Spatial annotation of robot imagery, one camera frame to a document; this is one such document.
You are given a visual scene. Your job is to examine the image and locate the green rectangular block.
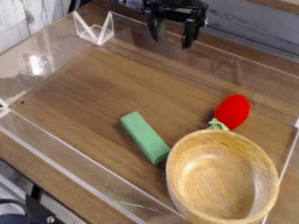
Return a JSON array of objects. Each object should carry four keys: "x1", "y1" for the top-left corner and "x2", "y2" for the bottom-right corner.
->
[{"x1": 121, "y1": 111, "x2": 171, "y2": 165}]

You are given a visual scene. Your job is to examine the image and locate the clear acrylic corner bracket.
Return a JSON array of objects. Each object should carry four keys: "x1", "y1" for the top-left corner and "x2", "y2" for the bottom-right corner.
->
[{"x1": 73, "y1": 11, "x2": 115, "y2": 46}]

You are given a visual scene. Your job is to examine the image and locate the black metal table clamp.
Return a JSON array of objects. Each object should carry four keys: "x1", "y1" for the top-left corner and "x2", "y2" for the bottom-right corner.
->
[{"x1": 25, "y1": 195, "x2": 66, "y2": 224}]

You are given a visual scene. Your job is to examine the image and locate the black cable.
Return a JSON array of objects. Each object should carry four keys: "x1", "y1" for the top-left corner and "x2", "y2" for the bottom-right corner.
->
[{"x1": 0, "y1": 199, "x2": 27, "y2": 224}]

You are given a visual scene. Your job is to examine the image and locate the clear acrylic tray walls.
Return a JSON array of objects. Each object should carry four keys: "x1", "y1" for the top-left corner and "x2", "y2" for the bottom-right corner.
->
[{"x1": 0, "y1": 12, "x2": 299, "y2": 224}]

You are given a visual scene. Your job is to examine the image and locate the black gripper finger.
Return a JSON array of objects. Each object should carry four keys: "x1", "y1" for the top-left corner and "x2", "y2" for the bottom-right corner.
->
[
  {"x1": 147, "y1": 13, "x2": 166, "y2": 41},
  {"x1": 182, "y1": 19, "x2": 201, "y2": 49}
]

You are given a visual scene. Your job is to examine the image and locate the red plush strawberry toy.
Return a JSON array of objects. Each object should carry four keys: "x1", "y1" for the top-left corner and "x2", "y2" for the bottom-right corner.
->
[{"x1": 209, "y1": 94, "x2": 252, "y2": 130}]

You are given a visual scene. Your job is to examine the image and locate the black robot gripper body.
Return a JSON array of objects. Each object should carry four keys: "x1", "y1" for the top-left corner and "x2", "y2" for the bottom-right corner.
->
[{"x1": 143, "y1": 0, "x2": 210, "y2": 28}]

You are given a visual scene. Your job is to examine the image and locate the wooden bowl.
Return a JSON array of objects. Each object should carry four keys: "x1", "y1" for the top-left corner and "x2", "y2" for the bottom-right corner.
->
[{"x1": 166, "y1": 129, "x2": 280, "y2": 224}]

